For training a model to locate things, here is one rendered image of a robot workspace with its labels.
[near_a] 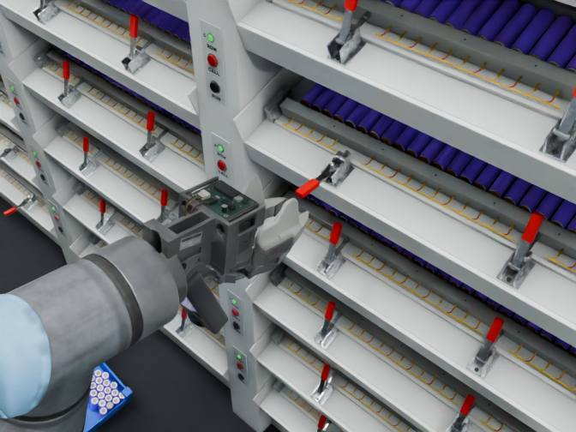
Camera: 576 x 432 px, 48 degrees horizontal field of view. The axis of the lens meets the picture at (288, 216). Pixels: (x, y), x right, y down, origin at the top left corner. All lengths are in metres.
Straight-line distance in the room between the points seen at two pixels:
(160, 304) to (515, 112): 0.40
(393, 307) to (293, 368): 0.42
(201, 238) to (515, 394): 0.50
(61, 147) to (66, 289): 1.11
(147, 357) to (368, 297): 0.94
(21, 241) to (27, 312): 1.68
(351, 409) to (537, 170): 0.75
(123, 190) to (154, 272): 0.91
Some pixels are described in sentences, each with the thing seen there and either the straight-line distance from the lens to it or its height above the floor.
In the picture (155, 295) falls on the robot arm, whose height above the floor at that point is 1.03.
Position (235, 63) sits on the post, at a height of 1.01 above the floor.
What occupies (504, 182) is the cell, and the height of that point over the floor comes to 0.94.
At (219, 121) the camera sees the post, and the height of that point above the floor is 0.90.
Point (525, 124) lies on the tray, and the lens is 0.70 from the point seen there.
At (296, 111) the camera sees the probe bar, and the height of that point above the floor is 0.93.
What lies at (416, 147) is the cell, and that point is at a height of 0.94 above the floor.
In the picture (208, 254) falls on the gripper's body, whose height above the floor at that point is 1.00.
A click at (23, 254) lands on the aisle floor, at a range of 2.17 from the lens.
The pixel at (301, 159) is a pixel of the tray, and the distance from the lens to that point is 0.92.
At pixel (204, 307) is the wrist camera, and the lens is 0.68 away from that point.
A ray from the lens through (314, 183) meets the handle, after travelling 0.84.
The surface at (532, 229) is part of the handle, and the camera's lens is 0.76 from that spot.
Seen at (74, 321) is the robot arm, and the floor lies 1.05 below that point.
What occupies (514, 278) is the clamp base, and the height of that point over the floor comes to 0.91.
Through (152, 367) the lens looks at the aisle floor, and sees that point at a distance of 1.79.
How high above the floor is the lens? 1.47
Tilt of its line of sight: 44 degrees down
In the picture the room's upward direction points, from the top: straight up
